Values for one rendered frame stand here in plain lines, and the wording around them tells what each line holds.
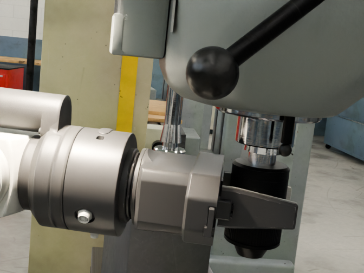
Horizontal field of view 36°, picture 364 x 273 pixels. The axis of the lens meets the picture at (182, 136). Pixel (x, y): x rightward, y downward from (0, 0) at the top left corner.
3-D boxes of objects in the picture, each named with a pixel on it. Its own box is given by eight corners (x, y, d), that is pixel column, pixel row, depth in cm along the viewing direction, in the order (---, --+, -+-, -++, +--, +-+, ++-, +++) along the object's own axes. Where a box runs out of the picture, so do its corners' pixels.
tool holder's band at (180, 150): (151, 150, 83) (151, 143, 83) (182, 152, 84) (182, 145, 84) (155, 157, 79) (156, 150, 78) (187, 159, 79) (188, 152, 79)
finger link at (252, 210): (292, 234, 44) (214, 223, 44) (298, 195, 43) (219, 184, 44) (294, 240, 42) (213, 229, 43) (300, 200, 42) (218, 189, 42)
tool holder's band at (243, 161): (224, 166, 48) (225, 155, 47) (275, 169, 49) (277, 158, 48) (241, 180, 43) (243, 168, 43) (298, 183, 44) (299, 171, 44)
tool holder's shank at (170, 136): (157, 145, 82) (164, 69, 80) (179, 146, 83) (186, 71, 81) (160, 149, 79) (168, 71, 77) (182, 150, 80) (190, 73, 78)
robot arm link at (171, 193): (222, 157, 40) (59, 136, 41) (207, 284, 41) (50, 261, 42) (227, 131, 52) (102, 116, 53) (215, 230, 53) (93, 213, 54)
